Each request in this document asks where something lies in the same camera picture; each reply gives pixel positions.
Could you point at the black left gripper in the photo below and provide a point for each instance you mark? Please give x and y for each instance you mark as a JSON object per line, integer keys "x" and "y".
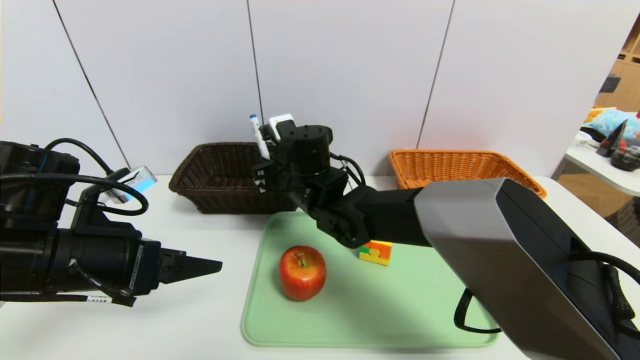
{"x": 148, "y": 268}

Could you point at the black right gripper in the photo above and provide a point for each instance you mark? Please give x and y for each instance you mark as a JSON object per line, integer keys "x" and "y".
{"x": 261, "y": 181}

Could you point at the white marker with blue cap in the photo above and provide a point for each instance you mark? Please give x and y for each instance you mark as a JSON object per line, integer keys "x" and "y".
{"x": 257, "y": 135}

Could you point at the red apple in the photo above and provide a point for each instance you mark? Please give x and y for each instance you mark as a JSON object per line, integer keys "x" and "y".
{"x": 302, "y": 275}

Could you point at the colourful puzzle cube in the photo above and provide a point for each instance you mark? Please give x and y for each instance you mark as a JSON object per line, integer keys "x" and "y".
{"x": 377, "y": 255}

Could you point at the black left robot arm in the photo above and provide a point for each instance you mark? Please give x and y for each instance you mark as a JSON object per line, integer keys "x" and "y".
{"x": 25, "y": 260}

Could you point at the black and silver right robot arm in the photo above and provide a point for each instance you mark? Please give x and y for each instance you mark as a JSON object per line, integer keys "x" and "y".
{"x": 500, "y": 250}

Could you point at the dark brown wicker basket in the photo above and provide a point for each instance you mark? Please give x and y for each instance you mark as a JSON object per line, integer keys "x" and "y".
{"x": 215, "y": 190}

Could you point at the orange wicker basket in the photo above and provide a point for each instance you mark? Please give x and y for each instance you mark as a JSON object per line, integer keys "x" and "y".
{"x": 450, "y": 167}

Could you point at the light green plastic tray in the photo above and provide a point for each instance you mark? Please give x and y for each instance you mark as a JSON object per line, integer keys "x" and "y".
{"x": 350, "y": 310}

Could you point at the small white item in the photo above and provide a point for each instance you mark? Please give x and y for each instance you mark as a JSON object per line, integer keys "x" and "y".
{"x": 582, "y": 140}

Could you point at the yellow orange toy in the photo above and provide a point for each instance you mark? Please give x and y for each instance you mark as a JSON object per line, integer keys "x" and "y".
{"x": 592, "y": 115}

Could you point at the white side table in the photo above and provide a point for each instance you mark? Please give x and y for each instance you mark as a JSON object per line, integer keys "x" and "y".
{"x": 600, "y": 172}

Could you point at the black cone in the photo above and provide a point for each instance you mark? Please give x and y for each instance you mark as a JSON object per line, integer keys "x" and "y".
{"x": 611, "y": 142}

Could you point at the dark grey box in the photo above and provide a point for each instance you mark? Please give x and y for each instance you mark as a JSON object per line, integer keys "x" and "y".
{"x": 609, "y": 84}

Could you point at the light blue plush toy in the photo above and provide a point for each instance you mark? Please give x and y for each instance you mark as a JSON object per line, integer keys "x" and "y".
{"x": 617, "y": 122}

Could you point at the black round container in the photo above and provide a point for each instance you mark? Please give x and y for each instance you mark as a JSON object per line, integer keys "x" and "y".
{"x": 625, "y": 160}

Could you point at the dark mesh chair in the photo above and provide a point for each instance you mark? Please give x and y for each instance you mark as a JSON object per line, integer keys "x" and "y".
{"x": 627, "y": 222}

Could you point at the wooden cabinet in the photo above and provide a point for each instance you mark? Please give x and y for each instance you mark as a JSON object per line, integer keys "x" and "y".
{"x": 625, "y": 85}

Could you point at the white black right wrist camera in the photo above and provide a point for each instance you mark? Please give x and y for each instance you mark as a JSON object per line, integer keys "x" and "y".
{"x": 280, "y": 122}

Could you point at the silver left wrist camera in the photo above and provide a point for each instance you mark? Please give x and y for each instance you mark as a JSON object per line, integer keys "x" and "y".
{"x": 135, "y": 181}

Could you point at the black left camera bracket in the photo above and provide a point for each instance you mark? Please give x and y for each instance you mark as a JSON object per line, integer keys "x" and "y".
{"x": 95, "y": 220}

